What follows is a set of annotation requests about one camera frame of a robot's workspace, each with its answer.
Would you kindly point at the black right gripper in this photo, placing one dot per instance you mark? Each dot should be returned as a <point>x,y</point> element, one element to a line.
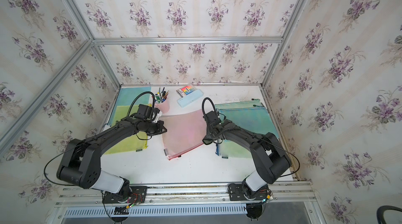
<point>208,131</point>

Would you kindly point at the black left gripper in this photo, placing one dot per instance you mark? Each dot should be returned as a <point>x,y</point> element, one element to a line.
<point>159,125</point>

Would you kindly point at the green and grey cleaning cloth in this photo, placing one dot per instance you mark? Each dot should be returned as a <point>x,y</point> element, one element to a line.
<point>208,141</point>

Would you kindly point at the pink mesh document bag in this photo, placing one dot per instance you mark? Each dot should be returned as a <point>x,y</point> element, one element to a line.
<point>184,133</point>

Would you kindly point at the blue mesh document bag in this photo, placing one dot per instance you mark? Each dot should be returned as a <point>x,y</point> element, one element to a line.
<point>124,100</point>

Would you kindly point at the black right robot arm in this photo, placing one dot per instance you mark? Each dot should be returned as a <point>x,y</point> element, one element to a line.
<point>270,159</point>

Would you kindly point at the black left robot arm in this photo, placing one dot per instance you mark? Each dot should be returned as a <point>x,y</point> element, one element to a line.
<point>81,163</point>

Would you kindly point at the light green document bag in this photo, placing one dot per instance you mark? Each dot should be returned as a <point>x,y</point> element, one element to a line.
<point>228,149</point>

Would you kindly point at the large teal document bag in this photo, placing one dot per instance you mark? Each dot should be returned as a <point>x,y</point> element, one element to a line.
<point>256,119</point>

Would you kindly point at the pale green rear document bag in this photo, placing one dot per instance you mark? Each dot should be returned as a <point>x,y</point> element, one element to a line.
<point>253,103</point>

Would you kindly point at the pink metal pen bucket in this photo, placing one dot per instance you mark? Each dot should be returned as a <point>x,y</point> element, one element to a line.
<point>162,100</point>

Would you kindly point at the light blue booklet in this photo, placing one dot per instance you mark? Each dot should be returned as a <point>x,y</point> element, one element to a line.
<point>190,98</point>

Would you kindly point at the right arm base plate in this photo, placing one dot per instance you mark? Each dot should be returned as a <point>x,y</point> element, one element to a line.
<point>241,192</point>

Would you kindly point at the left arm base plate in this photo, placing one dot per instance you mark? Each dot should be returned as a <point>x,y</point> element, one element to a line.
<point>132,194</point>

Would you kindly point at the aluminium mounting rail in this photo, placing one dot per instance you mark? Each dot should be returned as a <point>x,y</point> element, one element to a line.
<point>188,193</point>

